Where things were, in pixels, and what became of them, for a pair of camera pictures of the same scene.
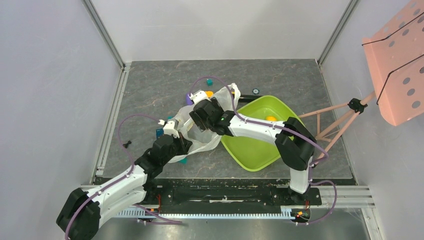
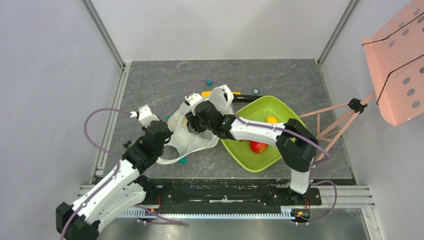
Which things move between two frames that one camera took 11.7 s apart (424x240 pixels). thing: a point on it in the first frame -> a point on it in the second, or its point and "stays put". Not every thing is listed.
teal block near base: x=183 y=161 stays put
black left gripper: x=184 y=144 -> x=169 y=132
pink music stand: x=397 y=51 stays put
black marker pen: x=248 y=98 stays put
